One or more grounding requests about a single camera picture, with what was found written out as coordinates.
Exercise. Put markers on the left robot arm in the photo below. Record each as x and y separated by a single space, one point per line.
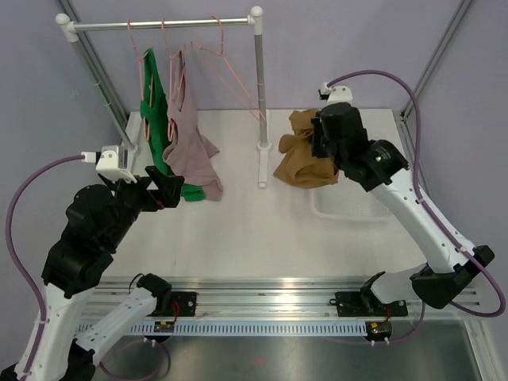
70 275

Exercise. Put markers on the white slotted cable duct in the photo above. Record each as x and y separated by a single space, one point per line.
224 328

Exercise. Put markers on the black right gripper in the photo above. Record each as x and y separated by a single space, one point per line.
318 128

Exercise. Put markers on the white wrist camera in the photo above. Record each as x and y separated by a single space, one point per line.
335 94
112 162

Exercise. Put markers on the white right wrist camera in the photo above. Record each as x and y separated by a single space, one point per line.
335 94

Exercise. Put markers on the pink hanger of brown top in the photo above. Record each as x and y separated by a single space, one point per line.
235 87

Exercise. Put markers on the brown tank top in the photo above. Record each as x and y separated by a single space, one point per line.
299 168

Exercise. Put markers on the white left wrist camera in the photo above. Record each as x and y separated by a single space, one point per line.
112 162

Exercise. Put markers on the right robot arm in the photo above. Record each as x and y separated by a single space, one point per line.
451 260

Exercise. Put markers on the pink tank top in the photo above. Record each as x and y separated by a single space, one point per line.
191 156

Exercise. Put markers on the pink hanger of green top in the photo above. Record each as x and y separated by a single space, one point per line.
140 60

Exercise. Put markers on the green tank top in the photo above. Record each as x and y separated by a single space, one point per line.
156 114

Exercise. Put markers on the white plastic basket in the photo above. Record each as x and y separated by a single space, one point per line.
351 204

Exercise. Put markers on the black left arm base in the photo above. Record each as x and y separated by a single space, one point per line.
183 303

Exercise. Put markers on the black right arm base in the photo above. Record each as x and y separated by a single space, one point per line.
352 304

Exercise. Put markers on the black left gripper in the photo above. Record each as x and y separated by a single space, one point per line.
167 195

